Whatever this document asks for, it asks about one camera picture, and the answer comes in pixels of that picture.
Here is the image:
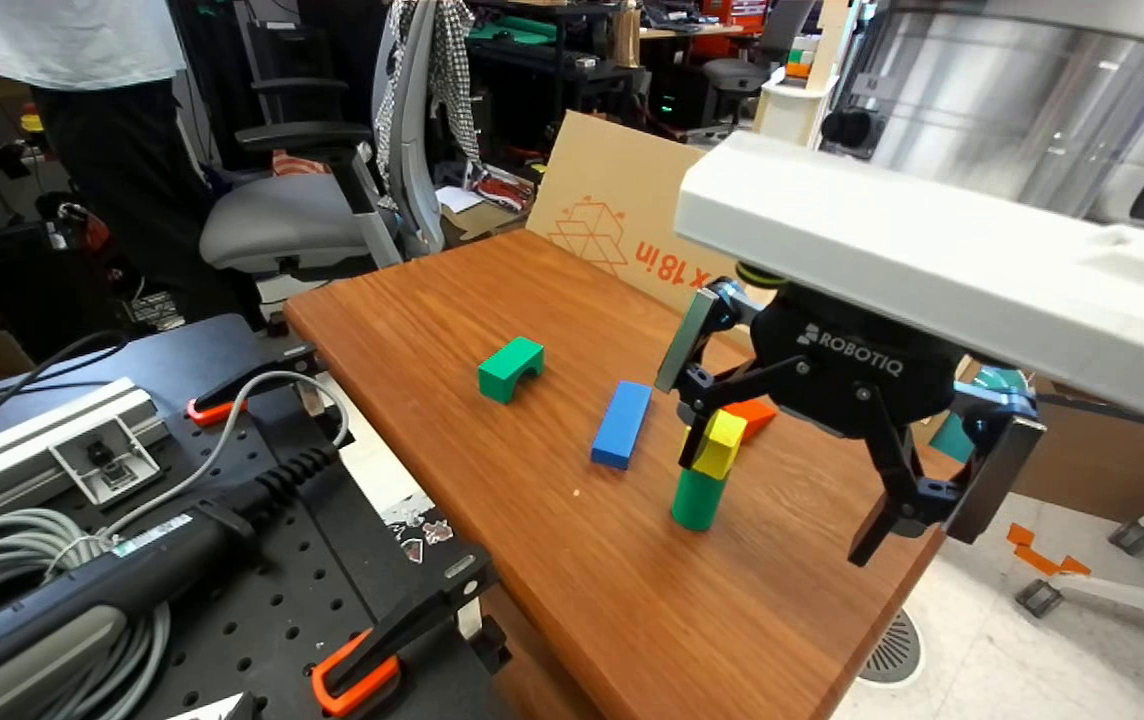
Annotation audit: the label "black ribbed cable connector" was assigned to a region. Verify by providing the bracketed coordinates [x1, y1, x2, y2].
[0, 438, 342, 711]

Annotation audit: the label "grey office chair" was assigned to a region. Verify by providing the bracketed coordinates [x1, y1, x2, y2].
[194, 0, 406, 274]

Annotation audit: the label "orange floor tape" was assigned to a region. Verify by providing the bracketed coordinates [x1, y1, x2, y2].
[1003, 519, 1095, 578]

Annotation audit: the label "green arch piece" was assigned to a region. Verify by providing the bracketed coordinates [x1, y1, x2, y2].
[476, 331, 551, 406]

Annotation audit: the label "round floor drain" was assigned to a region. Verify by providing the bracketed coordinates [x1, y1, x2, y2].
[857, 606, 926, 687]

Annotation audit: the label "teal cylinder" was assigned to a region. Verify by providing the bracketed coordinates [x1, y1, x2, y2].
[926, 358, 1038, 467]

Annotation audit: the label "aluminium rail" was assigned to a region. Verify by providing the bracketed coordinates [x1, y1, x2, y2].
[0, 377, 178, 513]

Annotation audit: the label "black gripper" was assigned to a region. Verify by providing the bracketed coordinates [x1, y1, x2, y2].
[650, 274, 1053, 573]

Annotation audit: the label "white post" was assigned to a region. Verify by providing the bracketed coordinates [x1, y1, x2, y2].
[744, 0, 860, 152]

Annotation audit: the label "brown cardboard box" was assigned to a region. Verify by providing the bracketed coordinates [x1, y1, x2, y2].
[1010, 397, 1144, 527]

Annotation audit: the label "black orange clamp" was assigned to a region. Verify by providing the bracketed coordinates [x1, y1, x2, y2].
[306, 547, 513, 720]
[184, 347, 324, 432]

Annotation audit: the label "yellow box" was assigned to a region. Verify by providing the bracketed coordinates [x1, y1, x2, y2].
[686, 406, 750, 484]

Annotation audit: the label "orange wedge piece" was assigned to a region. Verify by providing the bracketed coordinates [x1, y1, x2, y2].
[728, 397, 780, 445]

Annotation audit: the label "brown printed cardboard panel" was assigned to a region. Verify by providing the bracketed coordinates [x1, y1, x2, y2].
[525, 109, 750, 319]

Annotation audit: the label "green rectangular block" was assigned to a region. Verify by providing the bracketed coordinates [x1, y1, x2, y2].
[666, 465, 733, 534]

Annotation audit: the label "person in white shirt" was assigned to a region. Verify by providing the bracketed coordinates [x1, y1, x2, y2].
[0, 0, 262, 314]

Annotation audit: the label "hanging grey clothes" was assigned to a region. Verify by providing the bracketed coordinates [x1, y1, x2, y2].
[367, 0, 485, 254]

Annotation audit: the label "blue rectangular block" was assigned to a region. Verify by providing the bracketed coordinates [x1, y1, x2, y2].
[586, 377, 656, 473]

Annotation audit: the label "brown wooden board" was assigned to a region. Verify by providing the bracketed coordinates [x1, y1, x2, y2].
[280, 223, 980, 720]

